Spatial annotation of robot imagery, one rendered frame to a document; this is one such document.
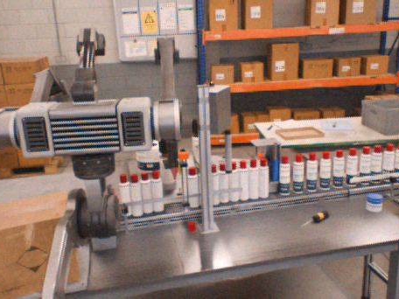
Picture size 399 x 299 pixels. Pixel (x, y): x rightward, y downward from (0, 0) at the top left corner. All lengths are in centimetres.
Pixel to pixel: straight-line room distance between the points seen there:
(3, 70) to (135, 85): 203
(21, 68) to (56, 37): 149
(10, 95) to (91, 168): 396
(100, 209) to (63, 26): 526
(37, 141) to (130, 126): 29
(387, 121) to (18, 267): 285
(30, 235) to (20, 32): 530
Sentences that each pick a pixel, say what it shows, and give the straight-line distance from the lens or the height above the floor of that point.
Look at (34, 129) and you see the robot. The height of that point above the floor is 147.
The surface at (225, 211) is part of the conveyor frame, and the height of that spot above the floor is 86.
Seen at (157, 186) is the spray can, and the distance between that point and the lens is 194.
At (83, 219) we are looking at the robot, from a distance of 139.
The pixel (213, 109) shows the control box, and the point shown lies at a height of 140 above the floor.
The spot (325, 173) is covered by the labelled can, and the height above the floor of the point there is 98.
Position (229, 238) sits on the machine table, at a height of 83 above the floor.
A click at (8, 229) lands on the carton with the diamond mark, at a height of 111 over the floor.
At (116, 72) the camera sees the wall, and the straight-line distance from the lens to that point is 638.
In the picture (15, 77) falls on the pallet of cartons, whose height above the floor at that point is 122.
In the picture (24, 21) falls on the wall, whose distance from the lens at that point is 663.
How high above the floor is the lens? 176
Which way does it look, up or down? 17 degrees down
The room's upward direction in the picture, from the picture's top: 3 degrees counter-clockwise
